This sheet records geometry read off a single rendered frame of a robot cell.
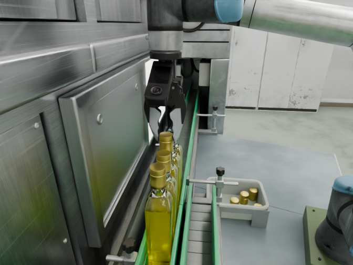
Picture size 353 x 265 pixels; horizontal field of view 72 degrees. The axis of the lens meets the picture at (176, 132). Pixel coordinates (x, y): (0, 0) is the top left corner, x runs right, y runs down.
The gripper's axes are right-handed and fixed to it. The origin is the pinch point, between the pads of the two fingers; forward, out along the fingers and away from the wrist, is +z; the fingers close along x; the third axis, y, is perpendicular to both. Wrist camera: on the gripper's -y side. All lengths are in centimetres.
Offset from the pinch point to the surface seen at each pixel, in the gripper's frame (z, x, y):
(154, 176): 2.5, 0.5, -13.2
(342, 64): 40, -254, 415
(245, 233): 42, -26, 13
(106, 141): -1.6, 12.6, -6.5
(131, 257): 20.1, 5.1, -18.3
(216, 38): -18, -16, 97
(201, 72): 3, -8, 107
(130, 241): 16.2, 5.4, -17.5
